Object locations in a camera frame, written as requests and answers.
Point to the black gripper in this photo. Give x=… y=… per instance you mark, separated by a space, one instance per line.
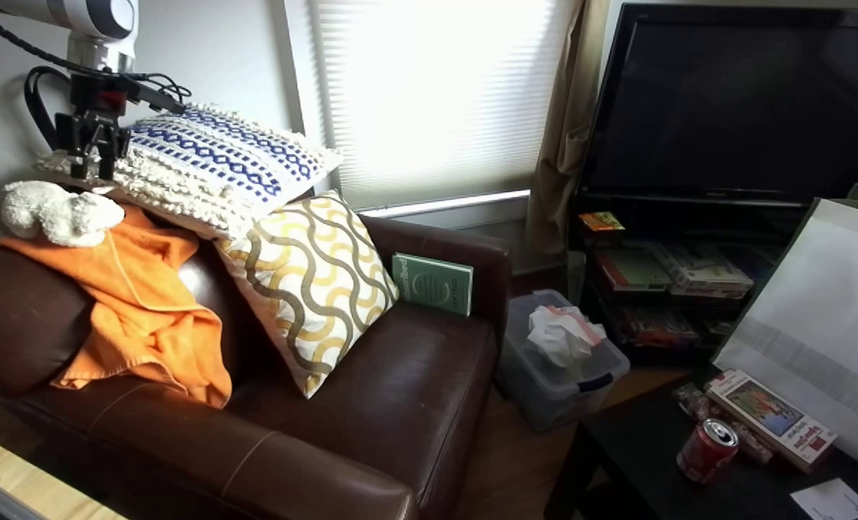
x=92 y=135

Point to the white teddy bear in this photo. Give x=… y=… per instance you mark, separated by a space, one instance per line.
x=47 y=212

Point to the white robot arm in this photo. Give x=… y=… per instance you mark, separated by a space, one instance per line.
x=94 y=67

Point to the orange towel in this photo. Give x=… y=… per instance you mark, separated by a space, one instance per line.
x=144 y=323

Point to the blue white woven pillow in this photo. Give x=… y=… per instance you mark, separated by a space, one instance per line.
x=216 y=173

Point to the yellow grey wave pillow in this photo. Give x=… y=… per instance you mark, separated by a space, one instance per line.
x=317 y=285

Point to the white window blind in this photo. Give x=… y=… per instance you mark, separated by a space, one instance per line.
x=437 y=99

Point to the green book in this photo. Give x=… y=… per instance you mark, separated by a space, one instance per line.
x=435 y=285

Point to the light wooden table edge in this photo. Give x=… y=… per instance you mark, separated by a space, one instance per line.
x=27 y=493

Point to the brown leather sofa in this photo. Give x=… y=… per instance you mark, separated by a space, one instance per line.
x=389 y=439

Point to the beige curtain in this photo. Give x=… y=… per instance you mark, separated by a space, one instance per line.
x=567 y=129

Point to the clear plastic storage bin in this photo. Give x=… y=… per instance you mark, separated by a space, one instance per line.
x=555 y=366

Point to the stack of books on shelf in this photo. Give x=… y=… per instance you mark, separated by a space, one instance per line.
x=675 y=271

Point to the black tv stand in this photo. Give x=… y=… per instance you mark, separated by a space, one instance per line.
x=656 y=327

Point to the black coffee table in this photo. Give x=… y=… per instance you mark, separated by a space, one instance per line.
x=623 y=466

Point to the black flat screen television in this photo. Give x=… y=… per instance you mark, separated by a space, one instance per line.
x=730 y=102

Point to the red soda can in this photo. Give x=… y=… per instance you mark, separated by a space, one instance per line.
x=705 y=452

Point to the colourful game box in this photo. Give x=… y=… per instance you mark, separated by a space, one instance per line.
x=779 y=424

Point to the white paper bag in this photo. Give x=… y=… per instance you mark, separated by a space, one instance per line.
x=802 y=332

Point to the white paper sheet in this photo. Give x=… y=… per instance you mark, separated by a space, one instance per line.
x=827 y=501

